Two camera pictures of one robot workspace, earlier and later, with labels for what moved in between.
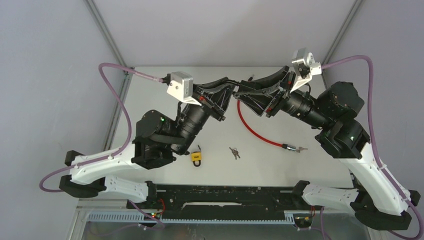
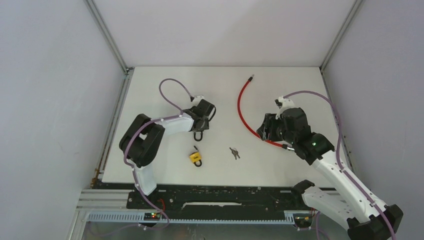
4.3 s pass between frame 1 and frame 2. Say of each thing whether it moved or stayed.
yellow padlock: stayed
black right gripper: moved
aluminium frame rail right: stayed
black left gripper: moved
